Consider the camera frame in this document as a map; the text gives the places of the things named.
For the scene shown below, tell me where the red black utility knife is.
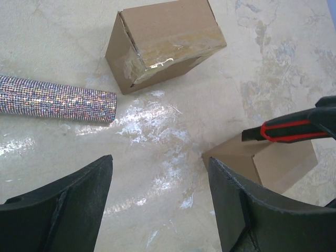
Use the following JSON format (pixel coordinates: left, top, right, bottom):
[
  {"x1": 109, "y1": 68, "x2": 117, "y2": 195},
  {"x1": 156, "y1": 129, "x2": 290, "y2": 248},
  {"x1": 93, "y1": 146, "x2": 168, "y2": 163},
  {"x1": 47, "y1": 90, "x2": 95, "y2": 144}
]
[{"x1": 241, "y1": 107, "x2": 335, "y2": 143}]

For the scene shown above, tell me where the taped cardboard box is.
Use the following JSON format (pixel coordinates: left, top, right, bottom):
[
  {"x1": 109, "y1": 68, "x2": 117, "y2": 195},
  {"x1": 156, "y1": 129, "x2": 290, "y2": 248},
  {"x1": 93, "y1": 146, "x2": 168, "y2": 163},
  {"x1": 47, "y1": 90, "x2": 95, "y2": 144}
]
[{"x1": 105, "y1": 1, "x2": 227, "y2": 95}]

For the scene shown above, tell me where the small cardboard box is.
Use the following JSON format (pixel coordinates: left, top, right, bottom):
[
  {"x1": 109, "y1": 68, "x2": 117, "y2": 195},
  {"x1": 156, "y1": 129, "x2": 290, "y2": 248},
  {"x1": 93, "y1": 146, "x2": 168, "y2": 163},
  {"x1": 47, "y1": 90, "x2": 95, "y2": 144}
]
[{"x1": 202, "y1": 134, "x2": 318, "y2": 194}]

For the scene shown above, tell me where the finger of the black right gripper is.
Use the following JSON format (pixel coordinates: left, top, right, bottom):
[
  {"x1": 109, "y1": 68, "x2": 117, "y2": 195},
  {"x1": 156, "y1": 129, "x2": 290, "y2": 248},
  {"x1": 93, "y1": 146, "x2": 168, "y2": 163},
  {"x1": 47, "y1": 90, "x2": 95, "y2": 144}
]
[{"x1": 313, "y1": 96, "x2": 335, "y2": 137}]

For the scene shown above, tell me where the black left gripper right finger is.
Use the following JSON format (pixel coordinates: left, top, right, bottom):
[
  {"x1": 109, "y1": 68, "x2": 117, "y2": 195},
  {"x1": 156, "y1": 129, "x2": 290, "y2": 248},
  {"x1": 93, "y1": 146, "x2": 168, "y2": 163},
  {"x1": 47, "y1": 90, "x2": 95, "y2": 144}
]
[{"x1": 208, "y1": 157, "x2": 335, "y2": 251}]

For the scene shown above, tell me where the silver glitter microphone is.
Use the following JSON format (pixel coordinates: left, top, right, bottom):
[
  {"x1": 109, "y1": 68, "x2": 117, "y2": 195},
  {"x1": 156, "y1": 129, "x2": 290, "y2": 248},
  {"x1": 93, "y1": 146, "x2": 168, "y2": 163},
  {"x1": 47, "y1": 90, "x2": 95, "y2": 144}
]
[{"x1": 1, "y1": 75, "x2": 117, "y2": 123}]

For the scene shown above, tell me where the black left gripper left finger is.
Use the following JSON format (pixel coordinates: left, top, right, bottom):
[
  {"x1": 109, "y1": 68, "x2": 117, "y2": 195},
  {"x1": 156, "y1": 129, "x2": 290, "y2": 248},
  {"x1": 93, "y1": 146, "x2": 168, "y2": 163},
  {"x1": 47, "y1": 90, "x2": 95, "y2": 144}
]
[{"x1": 1, "y1": 155, "x2": 113, "y2": 251}]

